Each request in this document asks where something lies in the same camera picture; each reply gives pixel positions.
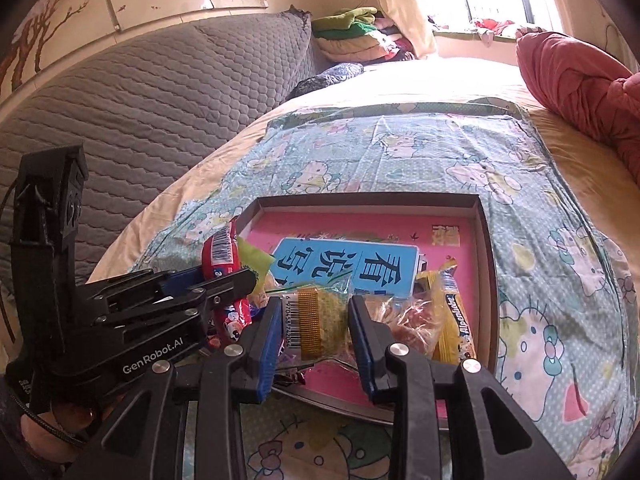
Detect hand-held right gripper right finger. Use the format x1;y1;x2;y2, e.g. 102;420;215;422
347;294;577;480

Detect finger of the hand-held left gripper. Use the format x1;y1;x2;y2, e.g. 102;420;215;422
79;265;206;312
99;268;257;342

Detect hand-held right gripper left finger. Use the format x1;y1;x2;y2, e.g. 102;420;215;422
62;296;286;480

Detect red wafer packet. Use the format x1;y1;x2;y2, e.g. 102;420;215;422
201;219;254;342

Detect green cake packet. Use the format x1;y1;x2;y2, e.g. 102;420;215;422
236;236;277;288

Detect clear packet with brown pastry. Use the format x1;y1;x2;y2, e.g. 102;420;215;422
362;292;447;357

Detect clear packet with yellow cake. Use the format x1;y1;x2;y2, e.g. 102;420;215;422
272;280;354;367

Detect long yellow bar packet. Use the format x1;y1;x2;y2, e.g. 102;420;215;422
415;257;479;367

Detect brown cardboard box tray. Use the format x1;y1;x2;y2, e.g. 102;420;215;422
227;192;502;429

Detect person's left hand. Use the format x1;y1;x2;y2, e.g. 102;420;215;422
20;400;104;461

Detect pink book with blue label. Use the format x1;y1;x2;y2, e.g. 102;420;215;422
240;210;482;419

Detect grey quilted headboard cushion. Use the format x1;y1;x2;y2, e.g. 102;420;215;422
0;10;322;302

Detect light blue cartoon printed blanket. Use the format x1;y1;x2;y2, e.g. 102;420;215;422
92;102;637;480

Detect dark blue patterned cloth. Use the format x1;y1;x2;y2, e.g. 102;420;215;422
288;62;365;100

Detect beige bed sheet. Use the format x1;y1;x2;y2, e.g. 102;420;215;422
87;57;640;282

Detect stack of folded blankets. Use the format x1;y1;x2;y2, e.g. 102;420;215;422
311;7;417;64

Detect cream curtain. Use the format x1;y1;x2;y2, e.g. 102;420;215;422
362;0;439;59

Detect red quilt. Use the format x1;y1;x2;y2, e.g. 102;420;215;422
515;31;640;184

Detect red clothes on windowsill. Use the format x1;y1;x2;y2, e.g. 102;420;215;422
469;17;532;44

